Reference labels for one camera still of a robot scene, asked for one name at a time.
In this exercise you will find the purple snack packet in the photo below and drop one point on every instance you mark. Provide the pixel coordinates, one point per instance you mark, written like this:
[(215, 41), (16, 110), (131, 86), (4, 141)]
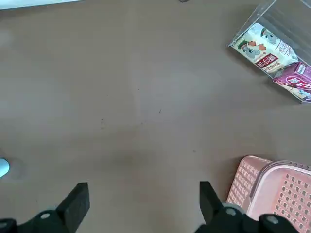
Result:
[(296, 82)]

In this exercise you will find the white green snack packet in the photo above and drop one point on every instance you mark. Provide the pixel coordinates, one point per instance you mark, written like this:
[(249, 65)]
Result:
[(262, 48)]

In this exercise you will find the white side table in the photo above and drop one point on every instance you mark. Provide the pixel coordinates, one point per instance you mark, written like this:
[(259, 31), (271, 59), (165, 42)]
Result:
[(36, 3)]

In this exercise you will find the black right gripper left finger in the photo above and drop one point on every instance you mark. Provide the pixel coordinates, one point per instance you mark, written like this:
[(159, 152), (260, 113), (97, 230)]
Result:
[(65, 213)]

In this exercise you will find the clear acrylic snack shelf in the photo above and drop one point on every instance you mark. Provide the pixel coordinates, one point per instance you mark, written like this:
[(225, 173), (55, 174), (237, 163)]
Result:
[(286, 14)]

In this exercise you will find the blue ceramic cup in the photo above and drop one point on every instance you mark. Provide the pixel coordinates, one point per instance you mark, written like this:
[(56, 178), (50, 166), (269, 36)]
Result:
[(3, 167)]

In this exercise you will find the pink plastic basket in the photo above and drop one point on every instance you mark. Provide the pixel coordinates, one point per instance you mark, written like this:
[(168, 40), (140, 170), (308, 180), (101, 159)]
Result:
[(286, 189)]

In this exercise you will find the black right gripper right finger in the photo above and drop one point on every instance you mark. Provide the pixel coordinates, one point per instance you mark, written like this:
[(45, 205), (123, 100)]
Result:
[(216, 216)]

